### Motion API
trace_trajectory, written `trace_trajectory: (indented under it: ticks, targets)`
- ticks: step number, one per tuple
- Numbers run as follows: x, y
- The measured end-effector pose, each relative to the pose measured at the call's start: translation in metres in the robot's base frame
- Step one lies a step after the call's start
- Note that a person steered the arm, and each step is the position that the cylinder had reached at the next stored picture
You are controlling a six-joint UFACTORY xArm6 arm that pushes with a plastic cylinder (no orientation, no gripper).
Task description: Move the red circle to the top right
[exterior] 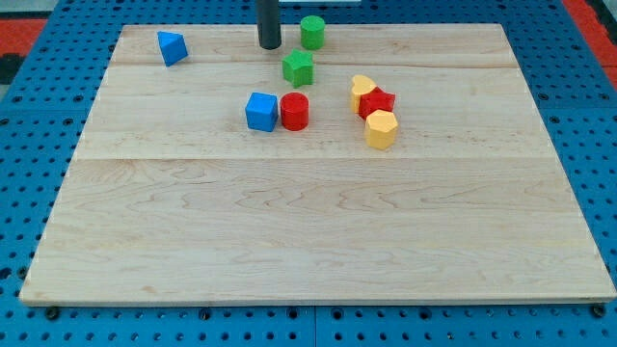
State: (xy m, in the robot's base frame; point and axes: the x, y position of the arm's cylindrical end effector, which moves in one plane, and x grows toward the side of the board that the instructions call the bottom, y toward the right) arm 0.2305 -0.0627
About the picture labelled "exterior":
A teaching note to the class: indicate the light wooden board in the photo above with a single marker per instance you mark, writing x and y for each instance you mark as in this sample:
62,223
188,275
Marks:
170,200

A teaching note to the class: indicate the yellow heart block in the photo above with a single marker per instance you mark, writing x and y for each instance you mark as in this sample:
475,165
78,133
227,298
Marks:
360,85

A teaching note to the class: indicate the blue triangular prism block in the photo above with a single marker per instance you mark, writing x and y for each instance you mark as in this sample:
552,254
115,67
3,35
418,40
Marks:
172,46

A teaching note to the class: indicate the red cylinder block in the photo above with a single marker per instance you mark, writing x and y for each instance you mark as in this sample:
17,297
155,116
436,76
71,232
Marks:
294,111

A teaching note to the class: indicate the yellow hexagon block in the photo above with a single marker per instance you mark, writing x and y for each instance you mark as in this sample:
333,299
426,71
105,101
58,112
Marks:
380,129

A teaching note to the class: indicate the green star block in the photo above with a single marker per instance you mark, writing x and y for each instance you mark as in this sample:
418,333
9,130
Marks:
297,68

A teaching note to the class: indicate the blue cube block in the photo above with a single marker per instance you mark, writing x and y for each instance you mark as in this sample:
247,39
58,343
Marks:
262,112

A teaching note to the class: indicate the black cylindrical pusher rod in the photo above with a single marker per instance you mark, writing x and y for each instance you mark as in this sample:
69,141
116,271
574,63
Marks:
268,22

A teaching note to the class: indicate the green cylinder block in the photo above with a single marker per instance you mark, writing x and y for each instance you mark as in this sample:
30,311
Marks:
312,32

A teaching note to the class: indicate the red star block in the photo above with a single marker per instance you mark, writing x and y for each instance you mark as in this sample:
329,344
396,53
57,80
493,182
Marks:
375,100

